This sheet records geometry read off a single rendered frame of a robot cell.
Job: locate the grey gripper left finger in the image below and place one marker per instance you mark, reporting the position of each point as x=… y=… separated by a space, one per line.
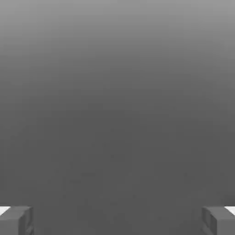
x=12 y=220

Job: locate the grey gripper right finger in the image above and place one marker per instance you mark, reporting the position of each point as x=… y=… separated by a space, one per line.
x=222 y=221

